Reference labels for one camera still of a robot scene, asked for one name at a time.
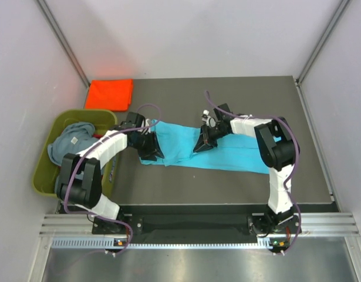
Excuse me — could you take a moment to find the cyan t shirt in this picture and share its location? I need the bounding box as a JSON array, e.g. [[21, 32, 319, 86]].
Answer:
[[139, 119, 271, 174]]

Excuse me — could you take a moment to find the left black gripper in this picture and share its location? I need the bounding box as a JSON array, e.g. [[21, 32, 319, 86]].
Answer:
[[130, 131, 164, 162]]

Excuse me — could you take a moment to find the olive green plastic bin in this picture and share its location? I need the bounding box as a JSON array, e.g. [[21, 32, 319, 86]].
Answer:
[[32, 109, 118, 197]]

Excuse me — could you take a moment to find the grey blue t shirt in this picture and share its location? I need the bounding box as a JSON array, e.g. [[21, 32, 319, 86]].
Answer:
[[47, 122, 98, 166]]

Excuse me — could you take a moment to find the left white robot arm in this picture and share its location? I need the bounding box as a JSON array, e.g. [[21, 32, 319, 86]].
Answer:
[[55, 112, 164, 235]]

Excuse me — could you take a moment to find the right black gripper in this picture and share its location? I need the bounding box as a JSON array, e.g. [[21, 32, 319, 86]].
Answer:
[[193, 123, 229, 154]]

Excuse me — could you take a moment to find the purple cable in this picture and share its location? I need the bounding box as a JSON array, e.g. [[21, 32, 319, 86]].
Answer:
[[62, 103, 163, 255], [204, 90, 302, 255]]

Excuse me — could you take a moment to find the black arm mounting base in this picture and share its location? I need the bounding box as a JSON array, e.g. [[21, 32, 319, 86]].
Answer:
[[58, 202, 339, 239]]

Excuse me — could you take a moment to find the red t shirt in bin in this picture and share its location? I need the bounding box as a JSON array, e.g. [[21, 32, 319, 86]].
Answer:
[[58, 132, 106, 171]]

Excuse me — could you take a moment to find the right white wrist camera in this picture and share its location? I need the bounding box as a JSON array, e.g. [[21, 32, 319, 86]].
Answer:
[[201, 110, 217, 128]]

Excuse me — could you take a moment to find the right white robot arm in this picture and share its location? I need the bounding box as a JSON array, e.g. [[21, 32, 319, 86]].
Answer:
[[193, 103, 300, 237]]

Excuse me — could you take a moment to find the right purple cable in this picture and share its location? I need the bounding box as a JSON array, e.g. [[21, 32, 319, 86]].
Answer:
[[204, 90, 302, 255]]

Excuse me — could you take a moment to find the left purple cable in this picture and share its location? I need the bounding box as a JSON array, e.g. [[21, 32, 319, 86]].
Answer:
[[62, 103, 163, 255]]

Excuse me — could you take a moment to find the aluminium frame rail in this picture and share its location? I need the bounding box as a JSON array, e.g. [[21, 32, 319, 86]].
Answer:
[[294, 79, 336, 202]]

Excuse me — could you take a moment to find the folded orange t shirt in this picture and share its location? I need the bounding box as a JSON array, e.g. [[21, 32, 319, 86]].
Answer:
[[84, 79, 134, 112]]

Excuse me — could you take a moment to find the slotted white cable duct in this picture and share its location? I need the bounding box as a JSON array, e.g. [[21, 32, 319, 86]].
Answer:
[[51, 237, 285, 250]]

